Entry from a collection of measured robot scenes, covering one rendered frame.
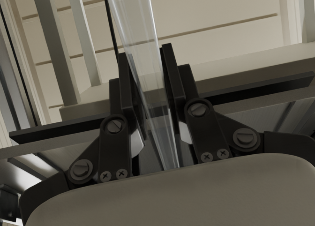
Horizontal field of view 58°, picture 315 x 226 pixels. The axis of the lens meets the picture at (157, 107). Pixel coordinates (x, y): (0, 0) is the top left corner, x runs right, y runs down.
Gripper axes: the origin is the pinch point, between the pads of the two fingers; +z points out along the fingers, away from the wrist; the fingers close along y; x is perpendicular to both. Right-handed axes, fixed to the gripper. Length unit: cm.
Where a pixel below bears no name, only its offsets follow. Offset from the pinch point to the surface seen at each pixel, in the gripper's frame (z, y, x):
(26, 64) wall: 231, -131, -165
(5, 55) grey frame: 26.6, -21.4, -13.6
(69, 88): 32.9, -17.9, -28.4
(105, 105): 29.2, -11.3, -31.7
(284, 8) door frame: 206, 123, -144
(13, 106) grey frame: 22.6, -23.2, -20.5
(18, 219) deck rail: 4.2, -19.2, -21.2
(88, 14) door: 240, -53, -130
